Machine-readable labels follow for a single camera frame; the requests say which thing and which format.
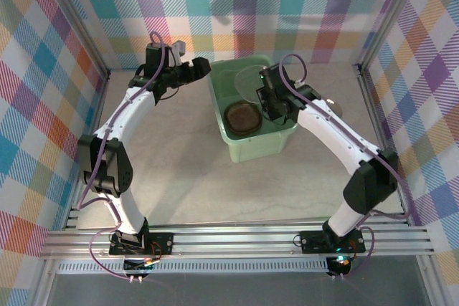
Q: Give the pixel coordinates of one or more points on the grey tinted glass plate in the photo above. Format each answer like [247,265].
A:
[245,82]

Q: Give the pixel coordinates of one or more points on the brown tinted glass plate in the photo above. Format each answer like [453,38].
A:
[242,119]

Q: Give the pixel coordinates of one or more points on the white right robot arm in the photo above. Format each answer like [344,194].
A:
[333,130]

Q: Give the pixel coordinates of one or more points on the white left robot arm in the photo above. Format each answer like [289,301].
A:
[118,116]

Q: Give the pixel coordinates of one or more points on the green plastic bin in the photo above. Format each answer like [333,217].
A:
[251,148]

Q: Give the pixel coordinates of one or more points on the right controller board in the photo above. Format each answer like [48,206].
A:
[340,264]

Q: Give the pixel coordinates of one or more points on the controller board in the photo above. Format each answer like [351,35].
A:
[141,266]
[340,264]

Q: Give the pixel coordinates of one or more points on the left controller board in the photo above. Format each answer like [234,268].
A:
[141,266]

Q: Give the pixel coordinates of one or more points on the aluminium side floor rail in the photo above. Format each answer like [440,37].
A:
[89,141]
[380,130]

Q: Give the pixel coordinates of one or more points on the aluminium frame post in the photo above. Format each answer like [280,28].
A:
[391,12]
[75,19]

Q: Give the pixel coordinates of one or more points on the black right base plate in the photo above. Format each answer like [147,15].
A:
[312,241]

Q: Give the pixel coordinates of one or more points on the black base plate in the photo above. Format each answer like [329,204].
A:
[312,241]
[161,243]

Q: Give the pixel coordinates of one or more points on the aluminium front rail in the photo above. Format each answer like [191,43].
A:
[233,241]

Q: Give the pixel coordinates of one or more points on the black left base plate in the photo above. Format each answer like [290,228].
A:
[161,243]

